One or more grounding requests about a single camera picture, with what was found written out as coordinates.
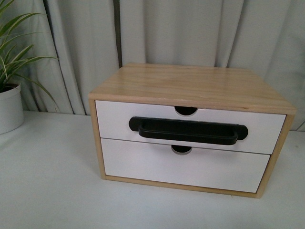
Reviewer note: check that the black drawer handle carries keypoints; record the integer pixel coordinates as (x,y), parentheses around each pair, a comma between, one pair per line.
(188,131)

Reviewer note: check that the white drawer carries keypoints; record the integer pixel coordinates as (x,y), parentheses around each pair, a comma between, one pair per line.
(220,169)
(263,129)

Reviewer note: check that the wooden drawer cabinet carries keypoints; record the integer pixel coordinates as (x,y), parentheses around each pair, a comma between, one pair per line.
(187,89)

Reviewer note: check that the grey curtain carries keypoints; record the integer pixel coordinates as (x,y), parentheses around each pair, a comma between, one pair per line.
(86,41)

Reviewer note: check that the white plant pot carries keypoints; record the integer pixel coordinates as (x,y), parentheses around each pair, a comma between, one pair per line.
(11,111)

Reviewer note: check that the green spider plant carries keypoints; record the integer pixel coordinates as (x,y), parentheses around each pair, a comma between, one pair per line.
(27,54)

